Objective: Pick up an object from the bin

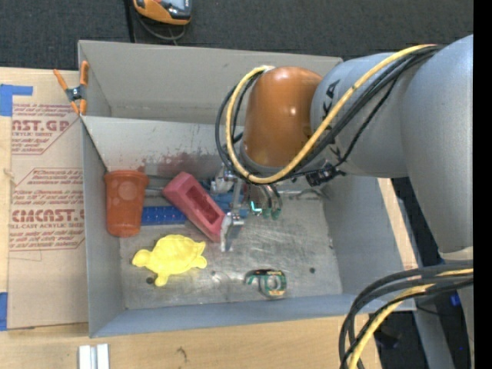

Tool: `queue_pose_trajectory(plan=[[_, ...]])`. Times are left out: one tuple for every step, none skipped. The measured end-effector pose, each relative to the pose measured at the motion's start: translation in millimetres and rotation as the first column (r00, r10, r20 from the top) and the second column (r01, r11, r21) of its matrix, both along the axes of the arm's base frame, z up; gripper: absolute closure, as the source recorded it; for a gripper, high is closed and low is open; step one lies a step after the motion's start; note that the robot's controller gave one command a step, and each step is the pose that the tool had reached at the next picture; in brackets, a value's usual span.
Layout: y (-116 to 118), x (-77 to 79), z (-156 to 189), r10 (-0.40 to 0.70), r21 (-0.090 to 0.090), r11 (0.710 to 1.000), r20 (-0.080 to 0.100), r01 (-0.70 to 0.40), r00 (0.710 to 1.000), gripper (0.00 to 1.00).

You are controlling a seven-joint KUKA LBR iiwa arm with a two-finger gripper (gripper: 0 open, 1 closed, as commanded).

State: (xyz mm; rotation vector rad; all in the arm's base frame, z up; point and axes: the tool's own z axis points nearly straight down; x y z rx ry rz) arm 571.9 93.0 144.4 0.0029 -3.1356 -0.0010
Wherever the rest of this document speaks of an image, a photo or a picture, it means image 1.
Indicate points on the pink hollow rectangular block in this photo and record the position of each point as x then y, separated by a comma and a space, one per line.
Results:
180, 190

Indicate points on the green and black tape roll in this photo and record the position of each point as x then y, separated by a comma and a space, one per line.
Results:
273, 284

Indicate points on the black cylinder on white bracket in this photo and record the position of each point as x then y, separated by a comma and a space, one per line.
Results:
321, 174

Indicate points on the orange plastic cup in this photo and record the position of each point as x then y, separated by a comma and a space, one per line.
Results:
123, 206

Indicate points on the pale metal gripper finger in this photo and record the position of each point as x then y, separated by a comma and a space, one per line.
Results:
231, 231
223, 181

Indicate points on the yellow toy turtle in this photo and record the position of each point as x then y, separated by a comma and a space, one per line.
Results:
173, 256

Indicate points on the brown cardboard board red print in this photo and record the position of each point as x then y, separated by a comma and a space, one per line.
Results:
42, 275

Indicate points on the grey metal bin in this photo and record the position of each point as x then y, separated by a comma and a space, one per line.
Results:
269, 244

